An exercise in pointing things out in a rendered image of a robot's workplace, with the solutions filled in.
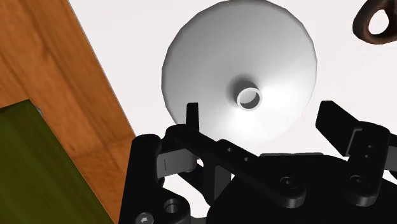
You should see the dark brown ring-shaped object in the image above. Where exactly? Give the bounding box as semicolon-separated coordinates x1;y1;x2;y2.
352;0;397;45

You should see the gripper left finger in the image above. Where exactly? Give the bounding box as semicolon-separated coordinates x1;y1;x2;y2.
119;102;308;224

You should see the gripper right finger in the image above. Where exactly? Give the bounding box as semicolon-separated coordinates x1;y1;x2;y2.
315;100;397;207

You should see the olive green block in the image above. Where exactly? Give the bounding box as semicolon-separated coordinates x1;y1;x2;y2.
0;99;115;224

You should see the white funnel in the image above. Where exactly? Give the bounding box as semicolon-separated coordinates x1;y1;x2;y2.
161;0;317;146

